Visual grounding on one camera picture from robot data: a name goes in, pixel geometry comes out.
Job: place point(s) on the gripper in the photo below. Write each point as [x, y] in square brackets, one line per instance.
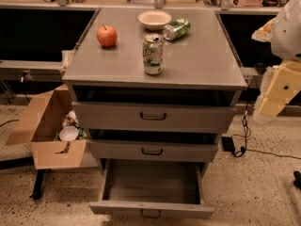
[288, 35]

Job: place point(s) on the grey bottom drawer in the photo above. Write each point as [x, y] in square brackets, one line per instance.
[151, 189]

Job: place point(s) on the grey drawer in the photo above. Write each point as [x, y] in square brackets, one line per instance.
[153, 151]
[151, 189]
[157, 118]

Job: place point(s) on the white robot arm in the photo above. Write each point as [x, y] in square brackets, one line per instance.
[284, 33]

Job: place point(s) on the grey metal drawer cabinet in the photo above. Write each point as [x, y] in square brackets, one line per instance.
[198, 69]

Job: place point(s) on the grey top drawer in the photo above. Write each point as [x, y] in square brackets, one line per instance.
[157, 118]

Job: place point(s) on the grey middle drawer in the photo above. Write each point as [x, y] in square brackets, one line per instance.
[153, 151]

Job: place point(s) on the black power adapter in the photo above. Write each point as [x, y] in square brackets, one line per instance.
[228, 145]

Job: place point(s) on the black object on floor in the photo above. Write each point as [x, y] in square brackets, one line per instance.
[297, 180]

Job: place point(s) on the lying green soda can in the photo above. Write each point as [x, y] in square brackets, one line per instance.
[176, 29]

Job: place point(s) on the upright green soda can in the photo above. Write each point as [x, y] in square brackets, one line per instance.
[152, 52]

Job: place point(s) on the white ceramic bowl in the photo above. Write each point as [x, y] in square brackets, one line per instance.
[154, 20]

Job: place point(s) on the red apple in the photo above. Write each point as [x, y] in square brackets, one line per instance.
[107, 35]

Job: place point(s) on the white cup in box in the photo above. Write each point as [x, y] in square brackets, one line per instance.
[69, 133]

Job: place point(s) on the brown cardboard box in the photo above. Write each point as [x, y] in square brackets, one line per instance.
[38, 126]

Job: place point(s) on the black table leg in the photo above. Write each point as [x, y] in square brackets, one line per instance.
[37, 190]

